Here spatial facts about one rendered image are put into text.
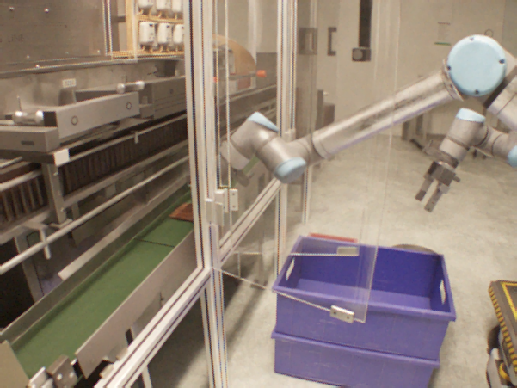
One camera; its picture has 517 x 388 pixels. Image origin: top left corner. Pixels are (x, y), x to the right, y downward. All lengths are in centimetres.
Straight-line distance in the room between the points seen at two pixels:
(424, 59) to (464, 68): 505
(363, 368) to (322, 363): 15
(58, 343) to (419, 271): 131
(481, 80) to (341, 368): 107
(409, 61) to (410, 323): 488
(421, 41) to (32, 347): 566
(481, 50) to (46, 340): 102
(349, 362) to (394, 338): 20
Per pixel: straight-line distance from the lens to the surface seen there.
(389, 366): 142
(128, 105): 96
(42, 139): 76
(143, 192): 129
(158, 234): 111
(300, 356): 145
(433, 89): 98
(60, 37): 134
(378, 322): 129
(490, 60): 80
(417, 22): 586
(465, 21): 597
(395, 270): 161
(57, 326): 87
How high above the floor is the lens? 116
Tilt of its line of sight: 21 degrees down
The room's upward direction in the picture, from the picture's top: straight up
